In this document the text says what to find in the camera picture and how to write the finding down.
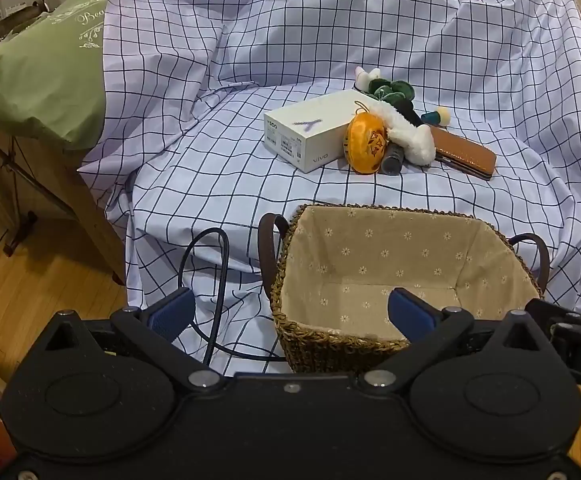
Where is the green pillow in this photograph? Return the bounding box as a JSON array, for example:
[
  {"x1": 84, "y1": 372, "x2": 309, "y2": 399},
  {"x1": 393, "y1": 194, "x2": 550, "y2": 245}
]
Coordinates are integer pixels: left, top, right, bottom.
[{"x1": 0, "y1": 0, "x2": 121, "y2": 150}]

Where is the dark green bottle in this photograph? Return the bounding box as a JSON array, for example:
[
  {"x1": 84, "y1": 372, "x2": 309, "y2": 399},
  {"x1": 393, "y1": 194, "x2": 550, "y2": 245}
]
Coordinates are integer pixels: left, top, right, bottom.
[{"x1": 381, "y1": 141, "x2": 407, "y2": 176}]

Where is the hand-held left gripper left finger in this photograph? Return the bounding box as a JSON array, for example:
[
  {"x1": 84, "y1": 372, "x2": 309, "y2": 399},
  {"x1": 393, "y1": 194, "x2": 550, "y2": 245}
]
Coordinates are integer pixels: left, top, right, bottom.
[{"x1": 38, "y1": 287, "x2": 227, "y2": 394}]

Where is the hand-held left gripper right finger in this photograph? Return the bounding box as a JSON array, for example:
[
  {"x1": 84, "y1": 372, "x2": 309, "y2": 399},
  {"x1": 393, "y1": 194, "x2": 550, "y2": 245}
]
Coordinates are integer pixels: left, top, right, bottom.
[{"x1": 358, "y1": 287, "x2": 546, "y2": 394}]

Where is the woven basket with cloth lining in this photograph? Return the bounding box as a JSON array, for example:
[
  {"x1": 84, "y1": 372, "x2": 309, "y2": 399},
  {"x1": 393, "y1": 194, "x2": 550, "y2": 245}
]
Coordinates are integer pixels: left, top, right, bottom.
[{"x1": 258, "y1": 203, "x2": 551, "y2": 375}]

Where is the white fluffy plush toy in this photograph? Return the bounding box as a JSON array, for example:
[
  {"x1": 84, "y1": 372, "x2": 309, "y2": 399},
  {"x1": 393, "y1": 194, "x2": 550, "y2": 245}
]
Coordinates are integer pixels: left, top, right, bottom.
[{"x1": 371, "y1": 102, "x2": 437, "y2": 167}]

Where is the brown leather wallet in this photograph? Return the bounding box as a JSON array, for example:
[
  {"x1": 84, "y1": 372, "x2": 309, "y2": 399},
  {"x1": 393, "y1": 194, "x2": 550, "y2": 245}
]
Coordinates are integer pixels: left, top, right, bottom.
[{"x1": 428, "y1": 125, "x2": 498, "y2": 181}]

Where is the small beige block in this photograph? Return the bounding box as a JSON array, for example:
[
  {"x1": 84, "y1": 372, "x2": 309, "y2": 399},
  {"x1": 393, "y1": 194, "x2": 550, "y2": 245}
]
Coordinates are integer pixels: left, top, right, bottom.
[{"x1": 421, "y1": 107, "x2": 451, "y2": 127}]

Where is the black cable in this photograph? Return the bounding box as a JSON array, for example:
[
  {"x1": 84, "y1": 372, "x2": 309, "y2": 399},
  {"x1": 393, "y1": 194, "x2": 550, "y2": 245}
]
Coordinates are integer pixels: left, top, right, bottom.
[{"x1": 178, "y1": 227, "x2": 291, "y2": 366}]

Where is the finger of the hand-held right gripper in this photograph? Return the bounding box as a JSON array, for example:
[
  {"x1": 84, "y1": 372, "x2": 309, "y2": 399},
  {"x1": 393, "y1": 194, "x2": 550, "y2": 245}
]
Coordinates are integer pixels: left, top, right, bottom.
[{"x1": 525, "y1": 298, "x2": 557, "y2": 328}]

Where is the green plush plant toy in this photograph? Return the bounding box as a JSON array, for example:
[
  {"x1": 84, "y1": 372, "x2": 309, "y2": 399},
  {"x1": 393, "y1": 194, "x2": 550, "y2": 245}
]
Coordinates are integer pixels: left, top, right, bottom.
[{"x1": 355, "y1": 66, "x2": 424, "y2": 128}]

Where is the white cardboard box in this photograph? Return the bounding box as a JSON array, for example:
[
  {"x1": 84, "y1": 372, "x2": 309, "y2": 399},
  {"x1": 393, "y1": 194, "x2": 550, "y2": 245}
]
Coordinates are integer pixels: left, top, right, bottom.
[{"x1": 263, "y1": 89, "x2": 389, "y2": 175}]

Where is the orange round plush toy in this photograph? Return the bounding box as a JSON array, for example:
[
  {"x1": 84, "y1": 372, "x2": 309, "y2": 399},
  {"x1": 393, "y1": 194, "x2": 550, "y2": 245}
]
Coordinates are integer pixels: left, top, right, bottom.
[{"x1": 345, "y1": 101, "x2": 389, "y2": 175}]

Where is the checked pale blue sheet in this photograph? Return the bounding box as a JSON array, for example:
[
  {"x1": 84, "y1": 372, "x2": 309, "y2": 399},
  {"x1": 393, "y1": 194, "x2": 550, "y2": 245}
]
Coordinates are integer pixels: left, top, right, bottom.
[{"x1": 78, "y1": 0, "x2": 581, "y2": 376}]

